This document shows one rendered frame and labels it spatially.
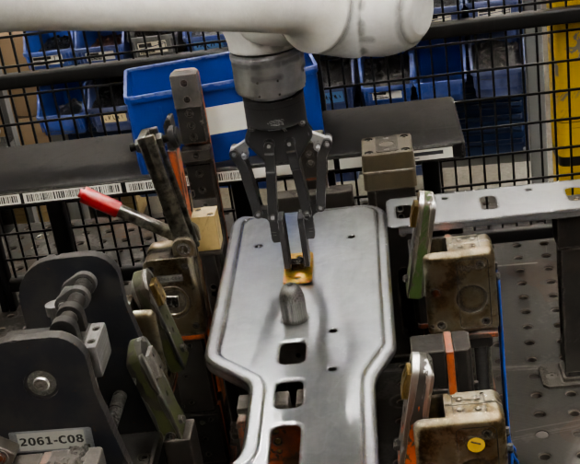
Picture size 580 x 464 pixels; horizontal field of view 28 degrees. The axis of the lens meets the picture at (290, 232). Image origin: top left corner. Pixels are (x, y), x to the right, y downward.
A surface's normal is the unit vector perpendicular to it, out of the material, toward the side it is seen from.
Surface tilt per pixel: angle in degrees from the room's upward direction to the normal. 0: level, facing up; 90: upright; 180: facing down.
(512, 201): 0
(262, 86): 90
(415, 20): 92
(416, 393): 90
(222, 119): 90
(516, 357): 0
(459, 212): 0
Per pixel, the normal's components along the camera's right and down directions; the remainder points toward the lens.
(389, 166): -0.05, 0.40
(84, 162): -0.14, -0.90
